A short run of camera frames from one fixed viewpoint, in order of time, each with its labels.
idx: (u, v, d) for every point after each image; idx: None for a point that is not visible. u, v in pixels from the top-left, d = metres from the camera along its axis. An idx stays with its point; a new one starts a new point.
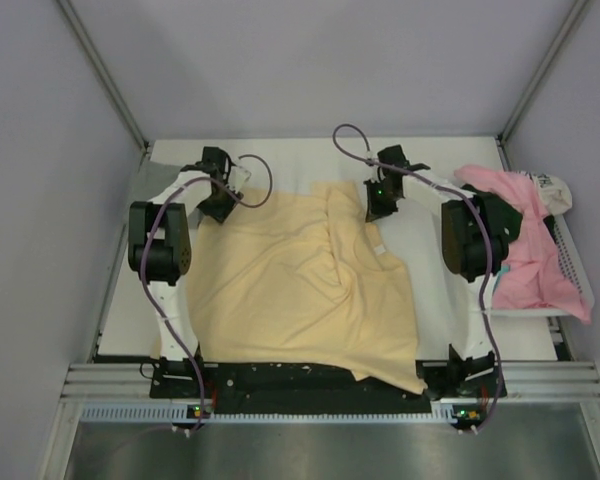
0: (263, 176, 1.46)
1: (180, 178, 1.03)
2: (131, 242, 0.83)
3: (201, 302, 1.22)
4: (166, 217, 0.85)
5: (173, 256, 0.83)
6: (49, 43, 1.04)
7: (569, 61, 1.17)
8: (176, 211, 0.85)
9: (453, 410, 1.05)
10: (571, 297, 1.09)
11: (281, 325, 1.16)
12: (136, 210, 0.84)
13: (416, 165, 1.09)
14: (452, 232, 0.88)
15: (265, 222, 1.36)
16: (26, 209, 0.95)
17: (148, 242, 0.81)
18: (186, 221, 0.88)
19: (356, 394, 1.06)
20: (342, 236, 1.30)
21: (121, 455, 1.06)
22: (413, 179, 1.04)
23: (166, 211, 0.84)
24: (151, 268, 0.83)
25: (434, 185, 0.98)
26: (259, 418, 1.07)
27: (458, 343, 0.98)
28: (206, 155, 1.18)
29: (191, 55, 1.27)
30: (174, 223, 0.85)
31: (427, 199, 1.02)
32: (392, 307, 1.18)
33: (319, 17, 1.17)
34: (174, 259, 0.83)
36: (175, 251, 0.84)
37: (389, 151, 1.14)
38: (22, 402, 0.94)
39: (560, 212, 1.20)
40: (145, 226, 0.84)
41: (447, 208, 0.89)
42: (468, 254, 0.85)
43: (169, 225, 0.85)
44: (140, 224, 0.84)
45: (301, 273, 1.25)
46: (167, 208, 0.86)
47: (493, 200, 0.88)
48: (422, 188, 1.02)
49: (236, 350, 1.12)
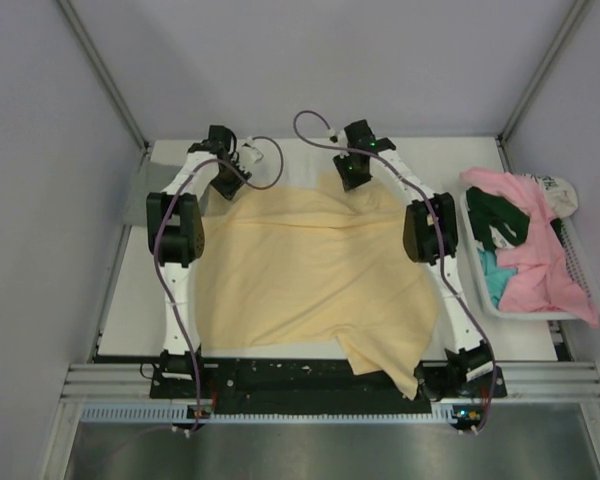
0: (271, 165, 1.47)
1: (189, 161, 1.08)
2: (149, 228, 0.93)
3: (200, 292, 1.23)
4: (181, 208, 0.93)
5: (188, 242, 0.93)
6: (50, 44, 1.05)
7: (568, 63, 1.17)
8: (190, 201, 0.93)
9: (453, 410, 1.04)
10: (579, 302, 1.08)
11: (282, 309, 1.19)
12: (152, 200, 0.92)
13: (381, 142, 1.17)
14: (412, 228, 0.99)
15: (265, 208, 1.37)
16: (26, 208, 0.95)
17: (162, 228, 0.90)
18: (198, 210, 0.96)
19: (357, 394, 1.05)
20: (375, 229, 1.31)
21: (121, 455, 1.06)
22: (381, 162, 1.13)
23: (180, 201, 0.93)
24: (167, 252, 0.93)
25: (400, 178, 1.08)
26: (259, 418, 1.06)
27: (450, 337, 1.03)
28: (212, 133, 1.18)
29: (191, 55, 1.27)
30: (187, 212, 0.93)
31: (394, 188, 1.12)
32: (419, 306, 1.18)
33: (320, 17, 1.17)
34: (190, 245, 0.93)
36: (190, 239, 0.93)
37: (358, 126, 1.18)
38: (21, 403, 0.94)
39: (566, 214, 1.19)
40: (161, 214, 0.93)
41: (410, 210, 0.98)
42: (424, 245, 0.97)
43: (183, 213, 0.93)
44: (155, 213, 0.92)
45: (324, 254, 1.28)
46: (179, 198, 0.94)
47: (449, 198, 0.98)
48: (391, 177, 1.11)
49: (237, 336, 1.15)
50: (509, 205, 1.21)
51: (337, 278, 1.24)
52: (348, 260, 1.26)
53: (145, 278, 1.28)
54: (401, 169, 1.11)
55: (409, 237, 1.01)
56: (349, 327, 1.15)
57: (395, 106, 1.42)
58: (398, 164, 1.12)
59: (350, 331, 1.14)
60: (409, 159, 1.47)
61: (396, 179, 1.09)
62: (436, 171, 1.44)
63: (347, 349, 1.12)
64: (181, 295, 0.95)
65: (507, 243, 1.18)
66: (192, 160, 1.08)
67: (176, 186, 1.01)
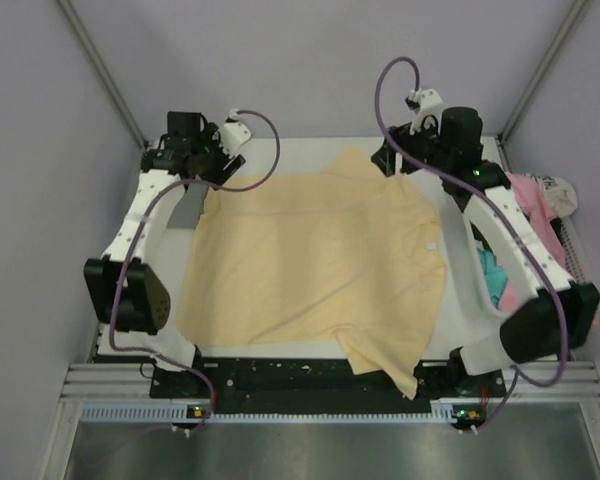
0: (270, 166, 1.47)
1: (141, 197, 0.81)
2: (98, 305, 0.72)
3: (200, 291, 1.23)
4: (129, 282, 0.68)
5: (147, 316, 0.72)
6: (49, 45, 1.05)
7: (568, 62, 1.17)
8: (141, 272, 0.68)
9: (453, 410, 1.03)
10: None
11: (281, 308, 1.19)
12: (90, 268, 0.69)
13: (487, 167, 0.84)
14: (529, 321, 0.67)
15: (266, 206, 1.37)
16: (26, 208, 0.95)
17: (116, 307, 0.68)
18: (153, 277, 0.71)
19: (357, 394, 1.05)
20: (375, 228, 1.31)
21: (122, 455, 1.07)
22: (490, 209, 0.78)
23: (127, 274, 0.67)
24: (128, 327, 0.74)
25: (520, 243, 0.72)
26: (258, 418, 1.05)
27: (467, 355, 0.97)
28: (173, 126, 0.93)
29: (190, 54, 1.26)
30: (136, 289, 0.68)
31: (504, 248, 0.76)
32: (422, 306, 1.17)
33: (319, 17, 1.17)
34: (150, 322, 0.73)
36: (149, 314, 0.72)
37: (466, 140, 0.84)
38: (20, 403, 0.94)
39: (566, 214, 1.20)
40: (106, 285, 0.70)
41: (534, 303, 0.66)
42: (547, 343, 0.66)
43: (131, 289, 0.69)
44: (98, 288, 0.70)
45: (324, 253, 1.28)
46: (128, 267, 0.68)
47: (595, 292, 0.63)
48: (499, 234, 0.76)
49: (237, 334, 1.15)
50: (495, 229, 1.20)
51: (338, 277, 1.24)
52: (348, 259, 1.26)
53: None
54: (520, 227, 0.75)
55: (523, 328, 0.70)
56: (349, 327, 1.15)
57: (394, 105, 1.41)
58: (508, 216, 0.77)
59: (350, 330, 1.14)
60: None
61: (511, 239, 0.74)
62: None
63: (347, 349, 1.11)
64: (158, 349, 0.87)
65: None
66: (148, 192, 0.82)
67: (123, 244, 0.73)
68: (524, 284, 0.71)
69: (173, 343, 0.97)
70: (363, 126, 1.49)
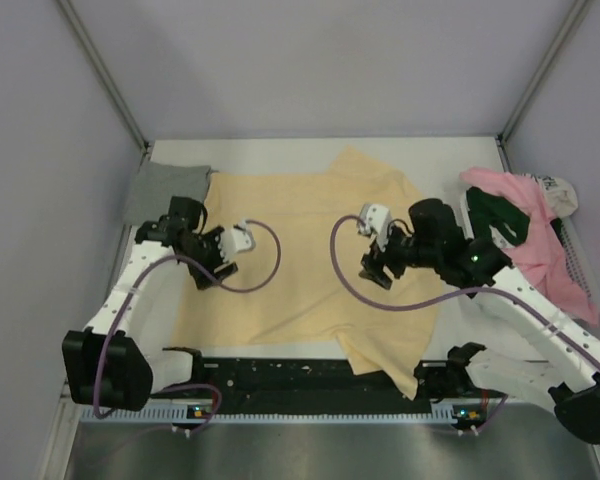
0: (269, 167, 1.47)
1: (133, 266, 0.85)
2: (72, 380, 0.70)
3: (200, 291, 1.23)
4: (111, 356, 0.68)
5: (127, 392, 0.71)
6: (49, 45, 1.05)
7: (569, 62, 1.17)
8: (122, 347, 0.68)
9: (453, 410, 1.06)
10: (579, 301, 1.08)
11: (281, 309, 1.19)
12: (71, 342, 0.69)
13: (479, 245, 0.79)
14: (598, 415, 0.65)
15: (266, 206, 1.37)
16: (26, 208, 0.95)
17: (98, 381, 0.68)
18: (136, 350, 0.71)
19: (356, 394, 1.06)
20: None
21: (122, 455, 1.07)
22: (507, 299, 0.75)
23: (108, 350, 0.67)
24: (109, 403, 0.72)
25: (551, 327, 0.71)
26: (258, 418, 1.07)
27: (477, 368, 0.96)
28: (174, 207, 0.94)
29: (190, 55, 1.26)
30: (119, 362, 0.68)
31: (536, 334, 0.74)
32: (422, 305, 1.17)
33: (319, 17, 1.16)
34: (130, 397, 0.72)
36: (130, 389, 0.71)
37: (445, 229, 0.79)
38: (20, 403, 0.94)
39: (566, 214, 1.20)
40: (86, 358, 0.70)
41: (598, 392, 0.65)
42: None
43: (114, 363, 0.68)
44: (76, 361, 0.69)
45: (325, 254, 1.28)
46: (111, 342, 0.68)
47: None
48: (525, 319, 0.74)
49: (236, 335, 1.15)
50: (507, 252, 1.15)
51: (339, 277, 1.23)
52: (349, 259, 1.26)
53: None
54: (545, 308, 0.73)
55: (582, 410, 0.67)
56: (349, 327, 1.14)
57: (395, 106, 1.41)
58: (526, 300, 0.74)
59: (350, 330, 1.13)
60: (407, 159, 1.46)
61: (543, 328, 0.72)
62: (437, 172, 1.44)
63: (347, 349, 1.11)
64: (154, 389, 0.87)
65: (507, 243, 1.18)
66: (138, 263, 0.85)
67: (106, 316, 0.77)
68: (573, 371, 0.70)
69: (173, 366, 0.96)
70: (363, 126, 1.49)
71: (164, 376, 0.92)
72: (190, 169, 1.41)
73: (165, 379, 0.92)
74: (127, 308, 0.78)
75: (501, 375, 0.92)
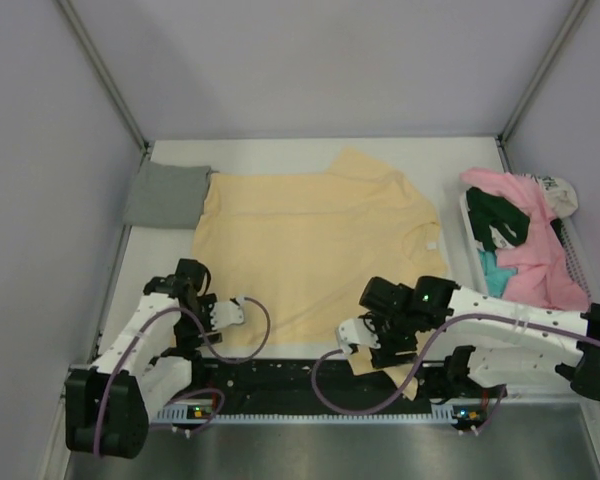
0: (270, 167, 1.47)
1: (140, 311, 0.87)
2: (70, 421, 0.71)
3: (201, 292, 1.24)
4: (112, 395, 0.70)
5: (122, 438, 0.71)
6: (49, 43, 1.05)
7: (569, 62, 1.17)
8: (124, 386, 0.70)
9: (453, 411, 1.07)
10: (579, 302, 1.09)
11: (282, 309, 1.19)
12: (75, 382, 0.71)
13: (424, 284, 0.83)
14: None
15: (266, 206, 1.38)
16: (25, 207, 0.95)
17: (98, 422, 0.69)
18: (136, 394, 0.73)
19: (357, 394, 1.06)
20: (376, 229, 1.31)
21: (121, 455, 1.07)
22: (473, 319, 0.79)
23: (110, 390, 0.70)
24: (105, 452, 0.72)
25: (520, 322, 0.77)
26: (258, 418, 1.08)
27: (478, 368, 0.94)
28: (182, 268, 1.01)
29: (190, 54, 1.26)
30: (117, 403, 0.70)
31: (509, 336, 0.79)
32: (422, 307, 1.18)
33: (319, 17, 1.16)
34: (124, 446, 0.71)
36: (125, 434, 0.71)
37: (388, 298, 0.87)
38: (20, 403, 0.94)
39: (567, 214, 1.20)
40: (87, 398, 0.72)
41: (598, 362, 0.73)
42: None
43: (112, 406, 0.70)
44: (76, 401, 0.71)
45: (325, 253, 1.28)
46: (114, 381, 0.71)
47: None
48: (496, 328, 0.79)
49: (238, 336, 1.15)
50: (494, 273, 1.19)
51: (339, 277, 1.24)
52: (349, 260, 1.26)
53: (145, 277, 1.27)
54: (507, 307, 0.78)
55: (592, 378, 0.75)
56: None
57: (395, 106, 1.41)
58: (487, 310, 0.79)
59: None
60: (407, 159, 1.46)
61: (513, 327, 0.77)
62: (437, 172, 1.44)
63: None
64: (153, 411, 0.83)
65: (507, 243, 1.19)
66: (145, 309, 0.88)
67: (113, 357, 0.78)
68: (558, 350, 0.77)
69: (173, 380, 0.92)
70: (363, 126, 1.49)
71: (163, 392, 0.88)
72: (190, 169, 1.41)
73: (163, 394, 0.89)
74: (133, 349, 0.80)
75: (506, 371, 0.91)
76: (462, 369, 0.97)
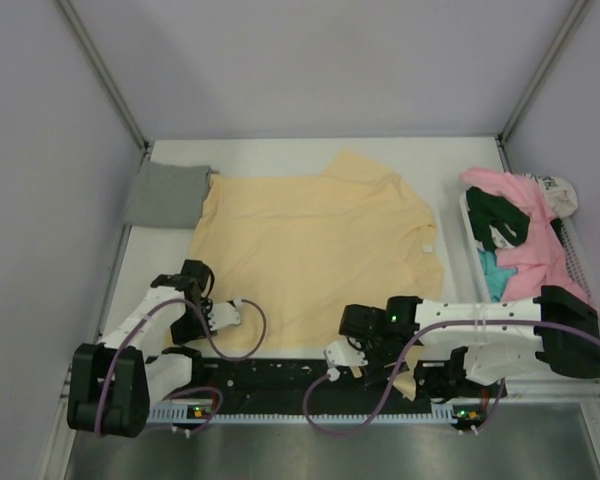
0: (269, 167, 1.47)
1: (146, 300, 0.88)
2: (74, 395, 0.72)
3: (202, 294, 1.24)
4: (116, 369, 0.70)
5: (123, 414, 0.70)
6: (50, 44, 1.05)
7: (569, 63, 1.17)
8: (129, 360, 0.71)
9: (454, 411, 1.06)
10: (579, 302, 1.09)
11: (282, 310, 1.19)
12: (81, 356, 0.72)
13: (392, 304, 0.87)
14: (569, 359, 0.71)
15: (265, 206, 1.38)
16: (26, 207, 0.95)
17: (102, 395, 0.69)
18: (141, 371, 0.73)
19: (357, 394, 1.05)
20: (374, 230, 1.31)
21: (121, 455, 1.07)
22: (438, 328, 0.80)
23: (116, 363, 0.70)
24: (106, 430, 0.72)
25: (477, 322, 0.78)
26: (259, 418, 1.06)
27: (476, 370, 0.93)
28: (187, 268, 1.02)
29: (190, 54, 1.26)
30: (122, 376, 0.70)
31: (475, 336, 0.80)
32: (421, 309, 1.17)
33: (319, 17, 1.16)
34: (125, 424, 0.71)
36: (126, 410, 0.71)
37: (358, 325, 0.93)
38: (20, 403, 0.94)
39: (567, 214, 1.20)
40: (93, 373, 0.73)
41: (558, 343, 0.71)
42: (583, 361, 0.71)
43: (117, 379, 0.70)
44: (82, 374, 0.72)
45: (324, 254, 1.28)
46: (119, 356, 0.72)
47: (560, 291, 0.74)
48: (461, 331, 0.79)
49: (237, 338, 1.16)
50: (491, 277, 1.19)
51: (338, 278, 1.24)
52: (346, 262, 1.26)
53: (145, 277, 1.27)
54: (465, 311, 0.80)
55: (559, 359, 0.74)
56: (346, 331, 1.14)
57: (395, 106, 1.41)
58: (448, 317, 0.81)
59: None
60: (407, 159, 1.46)
61: (474, 327, 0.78)
62: (437, 172, 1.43)
63: None
64: (153, 400, 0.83)
65: (507, 243, 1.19)
66: (152, 298, 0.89)
67: (120, 335, 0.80)
68: (522, 339, 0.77)
69: (174, 374, 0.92)
70: (363, 126, 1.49)
71: (163, 385, 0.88)
72: (190, 169, 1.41)
73: (163, 389, 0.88)
74: (139, 330, 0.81)
75: (497, 366, 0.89)
76: (462, 372, 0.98)
